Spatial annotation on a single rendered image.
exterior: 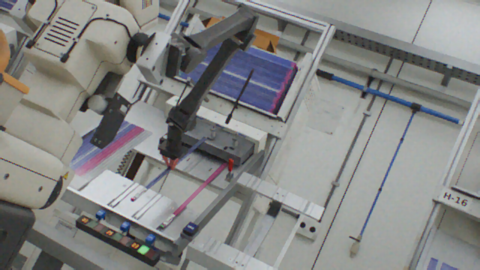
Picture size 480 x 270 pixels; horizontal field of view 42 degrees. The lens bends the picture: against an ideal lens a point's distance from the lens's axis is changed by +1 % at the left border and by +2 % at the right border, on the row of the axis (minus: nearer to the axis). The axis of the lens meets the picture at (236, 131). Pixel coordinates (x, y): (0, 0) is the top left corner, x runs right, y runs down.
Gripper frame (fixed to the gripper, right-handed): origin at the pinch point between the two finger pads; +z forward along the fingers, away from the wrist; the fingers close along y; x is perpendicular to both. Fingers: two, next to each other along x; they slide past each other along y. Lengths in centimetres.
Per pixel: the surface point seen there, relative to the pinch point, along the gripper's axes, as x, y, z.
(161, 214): 14.7, -6.3, 10.5
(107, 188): 14.5, 18.7, 10.5
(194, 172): -14.8, -2.7, 10.0
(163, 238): 25.5, -14.1, 9.5
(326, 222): -147, -37, 115
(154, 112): -42, 36, 10
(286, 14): -93, -1, -35
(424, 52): -219, -53, 13
